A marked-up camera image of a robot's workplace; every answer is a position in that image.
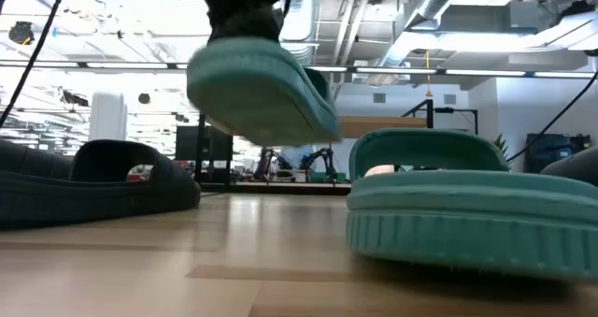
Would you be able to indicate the ceiling light strip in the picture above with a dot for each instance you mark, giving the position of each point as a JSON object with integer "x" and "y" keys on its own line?
{"x": 126, "y": 65}

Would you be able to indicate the white building column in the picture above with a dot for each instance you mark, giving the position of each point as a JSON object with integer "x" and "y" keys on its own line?
{"x": 107, "y": 116}

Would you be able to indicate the teal rubber slide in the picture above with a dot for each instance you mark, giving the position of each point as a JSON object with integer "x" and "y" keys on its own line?
{"x": 467, "y": 214}
{"x": 261, "y": 97}

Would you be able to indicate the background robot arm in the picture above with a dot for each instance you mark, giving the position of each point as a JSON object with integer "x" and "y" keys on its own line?
{"x": 322, "y": 160}

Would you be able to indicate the black ceiling camera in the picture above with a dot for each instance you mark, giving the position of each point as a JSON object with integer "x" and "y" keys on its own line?
{"x": 21, "y": 32}

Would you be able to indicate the black round ceiling speaker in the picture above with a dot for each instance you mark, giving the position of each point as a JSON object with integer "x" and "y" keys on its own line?
{"x": 144, "y": 98}

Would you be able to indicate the black background monitor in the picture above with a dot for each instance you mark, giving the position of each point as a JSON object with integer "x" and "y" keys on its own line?
{"x": 219, "y": 144}

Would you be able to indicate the black equipment cabinet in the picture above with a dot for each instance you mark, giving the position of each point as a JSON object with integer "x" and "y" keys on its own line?
{"x": 551, "y": 153}

